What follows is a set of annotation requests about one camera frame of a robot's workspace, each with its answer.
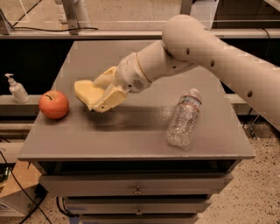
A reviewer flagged middle grey drawer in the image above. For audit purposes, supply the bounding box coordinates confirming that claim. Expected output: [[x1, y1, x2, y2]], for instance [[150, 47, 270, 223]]
[[65, 197, 211, 215]]

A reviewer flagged grey back rail shelf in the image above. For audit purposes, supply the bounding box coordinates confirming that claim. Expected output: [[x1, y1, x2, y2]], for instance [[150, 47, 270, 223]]
[[0, 28, 280, 39]]

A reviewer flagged cardboard box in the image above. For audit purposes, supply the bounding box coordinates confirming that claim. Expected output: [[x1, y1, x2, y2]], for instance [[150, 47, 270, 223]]
[[0, 161, 40, 217]]

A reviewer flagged left metal bracket post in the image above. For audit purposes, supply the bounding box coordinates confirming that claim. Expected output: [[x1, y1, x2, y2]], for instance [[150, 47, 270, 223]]
[[61, 0, 79, 35]]

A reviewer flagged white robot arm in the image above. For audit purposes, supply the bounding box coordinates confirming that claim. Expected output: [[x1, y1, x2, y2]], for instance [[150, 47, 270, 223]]
[[89, 15, 280, 130]]

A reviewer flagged grey drawer cabinet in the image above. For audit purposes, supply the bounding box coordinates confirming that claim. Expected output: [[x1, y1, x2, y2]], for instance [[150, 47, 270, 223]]
[[17, 39, 256, 224]]

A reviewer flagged red apple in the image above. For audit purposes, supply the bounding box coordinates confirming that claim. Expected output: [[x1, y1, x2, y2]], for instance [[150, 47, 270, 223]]
[[38, 90, 69, 120]]

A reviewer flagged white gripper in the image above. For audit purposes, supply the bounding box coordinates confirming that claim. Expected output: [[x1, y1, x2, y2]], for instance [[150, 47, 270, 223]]
[[92, 52, 151, 113]]

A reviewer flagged yellow sponge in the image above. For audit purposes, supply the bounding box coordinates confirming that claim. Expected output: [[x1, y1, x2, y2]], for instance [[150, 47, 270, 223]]
[[74, 80, 104, 110]]

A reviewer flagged grey drawer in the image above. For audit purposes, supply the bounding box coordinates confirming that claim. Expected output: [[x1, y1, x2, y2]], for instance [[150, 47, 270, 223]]
[[39, 173, 233, 197], [80, 214, 199, 224], [65, 197, 211, 215]]

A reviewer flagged bottom grey drawer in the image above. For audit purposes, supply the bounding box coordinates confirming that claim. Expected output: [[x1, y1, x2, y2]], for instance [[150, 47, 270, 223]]
[[80, 214, 199, 224]]

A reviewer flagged top grey drawer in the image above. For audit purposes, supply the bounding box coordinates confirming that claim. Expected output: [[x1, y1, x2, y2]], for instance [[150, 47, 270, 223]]
[[39, 173, 233, 197]]

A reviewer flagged white pump dispenser bottle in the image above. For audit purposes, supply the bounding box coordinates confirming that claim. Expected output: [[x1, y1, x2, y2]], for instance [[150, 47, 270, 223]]
[[5, 73, 30, 104]]

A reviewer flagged metal bracket post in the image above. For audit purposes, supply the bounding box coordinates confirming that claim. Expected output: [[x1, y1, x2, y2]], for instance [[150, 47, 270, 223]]
[[61, 0, 79, 35], [180, 0, 193, 15]]

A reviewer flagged black cable on shelf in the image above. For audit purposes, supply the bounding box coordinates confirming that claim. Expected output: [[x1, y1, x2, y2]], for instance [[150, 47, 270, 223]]
[[11, 26, 99, 33]]

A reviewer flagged black floor cable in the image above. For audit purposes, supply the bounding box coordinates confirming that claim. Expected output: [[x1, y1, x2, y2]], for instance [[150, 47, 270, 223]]
[[0, 150, 53, 224]]

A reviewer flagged right metal bracket post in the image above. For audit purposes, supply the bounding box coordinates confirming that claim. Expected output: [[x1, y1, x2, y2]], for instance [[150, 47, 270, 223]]
[[180, 0, 193, 15]]

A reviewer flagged clear plastic water bottle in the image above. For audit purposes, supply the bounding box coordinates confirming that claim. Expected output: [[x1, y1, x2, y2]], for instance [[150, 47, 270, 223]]
[[166, 88, 202, 147]]

